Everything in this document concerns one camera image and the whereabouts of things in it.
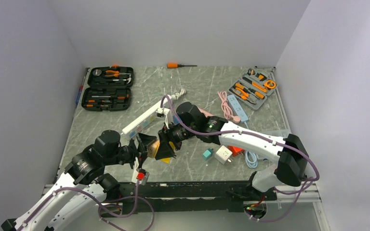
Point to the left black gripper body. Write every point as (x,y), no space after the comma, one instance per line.
(126,154)

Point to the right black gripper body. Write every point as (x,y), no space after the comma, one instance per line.
(177,134)

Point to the white power strip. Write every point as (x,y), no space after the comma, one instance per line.
(144,120)

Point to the teal cube adapter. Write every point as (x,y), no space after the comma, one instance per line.
(207,154)

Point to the white cube adapter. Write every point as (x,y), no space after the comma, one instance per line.
(223,155)

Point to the black tool case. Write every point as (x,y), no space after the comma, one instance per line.
(109,89)

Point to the red cube adapter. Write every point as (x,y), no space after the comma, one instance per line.
(236,150)

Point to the light blue power strip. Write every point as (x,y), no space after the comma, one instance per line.
(238,110)

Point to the grey tool case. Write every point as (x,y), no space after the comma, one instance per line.
(254,87)

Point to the yellow cube adapter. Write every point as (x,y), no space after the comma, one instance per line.
(166,160)

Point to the beige cube adapter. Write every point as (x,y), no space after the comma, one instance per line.
(153,149)

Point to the pink power strip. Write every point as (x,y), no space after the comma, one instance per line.
(207,114)

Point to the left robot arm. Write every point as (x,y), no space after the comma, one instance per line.
(84,184)

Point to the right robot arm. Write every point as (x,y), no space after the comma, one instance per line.
(287,155)

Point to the blue red pen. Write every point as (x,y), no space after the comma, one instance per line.
(81,87)

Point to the clear screw box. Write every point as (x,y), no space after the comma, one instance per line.
(279,133)

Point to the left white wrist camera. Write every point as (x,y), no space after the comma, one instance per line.
(139,175)

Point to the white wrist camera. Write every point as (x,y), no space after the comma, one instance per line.
(139,175)
(164,112)

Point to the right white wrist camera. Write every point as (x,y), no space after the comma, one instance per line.
(164,112)

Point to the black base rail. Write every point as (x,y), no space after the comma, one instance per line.
(178,196)

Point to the orange handled screwdriver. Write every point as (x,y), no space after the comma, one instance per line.
(175,65)

